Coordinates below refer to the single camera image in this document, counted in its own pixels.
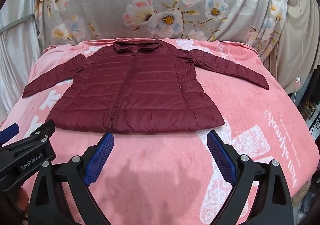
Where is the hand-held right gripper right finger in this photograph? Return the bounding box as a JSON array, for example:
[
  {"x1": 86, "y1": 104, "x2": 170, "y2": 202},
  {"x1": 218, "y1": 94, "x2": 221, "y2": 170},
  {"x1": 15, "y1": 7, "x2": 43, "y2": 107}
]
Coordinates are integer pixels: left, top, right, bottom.
[{"x1": 207, "y1": 130, "x2": 293, "y2": 225}]

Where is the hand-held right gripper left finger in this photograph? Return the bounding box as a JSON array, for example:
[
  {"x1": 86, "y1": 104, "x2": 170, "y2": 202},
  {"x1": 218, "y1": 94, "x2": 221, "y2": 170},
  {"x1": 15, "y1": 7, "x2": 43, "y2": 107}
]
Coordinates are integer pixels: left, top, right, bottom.
[{"x1": 29, "y1": 132, "x2": 115, "y2": 225}]

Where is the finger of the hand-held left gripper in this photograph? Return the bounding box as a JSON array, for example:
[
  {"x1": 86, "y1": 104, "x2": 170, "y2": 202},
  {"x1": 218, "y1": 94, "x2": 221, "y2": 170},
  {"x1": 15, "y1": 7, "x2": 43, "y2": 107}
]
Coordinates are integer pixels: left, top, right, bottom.
[
  {"x1": 27, "y1": 119, "x2": 56, "y2": 144},
  {"x1": 0, "y1": 123, "x2": 20, "y2": 141}
]

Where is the maroon puffer jacket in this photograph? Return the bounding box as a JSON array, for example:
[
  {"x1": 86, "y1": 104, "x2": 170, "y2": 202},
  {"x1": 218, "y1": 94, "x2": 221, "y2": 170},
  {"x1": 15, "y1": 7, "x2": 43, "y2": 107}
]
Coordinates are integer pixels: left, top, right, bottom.
[{"x1": 22, "y1": 40, "x2": 270, "y2": 133}]

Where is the pink printed blanket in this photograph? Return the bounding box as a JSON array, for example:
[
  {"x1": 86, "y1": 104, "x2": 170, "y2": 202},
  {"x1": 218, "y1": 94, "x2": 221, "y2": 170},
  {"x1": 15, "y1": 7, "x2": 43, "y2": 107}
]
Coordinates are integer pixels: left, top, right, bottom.
[{"x1": 0, "y1": 38, "x2": 319, "y2": 225}]

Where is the white satin curtain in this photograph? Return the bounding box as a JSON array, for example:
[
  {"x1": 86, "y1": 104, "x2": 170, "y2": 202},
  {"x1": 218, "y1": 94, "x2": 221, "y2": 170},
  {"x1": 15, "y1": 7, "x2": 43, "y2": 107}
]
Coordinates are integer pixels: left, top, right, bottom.
[{"x1": 0, "y1": 0, "x2": 44, "y2": 122}]

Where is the dark clutter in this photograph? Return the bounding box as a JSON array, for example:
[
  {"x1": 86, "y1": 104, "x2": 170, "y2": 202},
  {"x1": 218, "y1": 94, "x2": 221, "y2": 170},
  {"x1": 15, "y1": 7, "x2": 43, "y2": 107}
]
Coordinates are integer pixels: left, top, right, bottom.
[{"x1": 297, "y1": 90, "x2": 320, "y2": 145}]

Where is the beige curtain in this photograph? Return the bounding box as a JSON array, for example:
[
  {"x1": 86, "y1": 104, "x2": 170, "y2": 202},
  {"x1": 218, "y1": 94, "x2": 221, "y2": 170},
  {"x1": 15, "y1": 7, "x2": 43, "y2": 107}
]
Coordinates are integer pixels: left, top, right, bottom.
[{"x1": 262, "y1": 0, "x2": 320, "y2": 96}]

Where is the white cable with switch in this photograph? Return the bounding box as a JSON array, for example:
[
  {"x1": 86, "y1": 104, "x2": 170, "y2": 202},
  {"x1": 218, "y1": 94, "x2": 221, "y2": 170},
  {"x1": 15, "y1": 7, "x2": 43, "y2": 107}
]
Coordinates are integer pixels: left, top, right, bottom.
[{"x1": 290, "y1": 0, "x2": 305, "y2": 107}]

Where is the metal curtain rail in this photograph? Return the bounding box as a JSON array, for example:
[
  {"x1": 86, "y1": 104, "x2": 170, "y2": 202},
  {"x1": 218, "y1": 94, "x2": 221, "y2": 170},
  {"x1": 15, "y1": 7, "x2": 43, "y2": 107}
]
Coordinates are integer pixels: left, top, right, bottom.
[{"x1": 0, "y1": 14, "x2": 35, "y2": 34}]

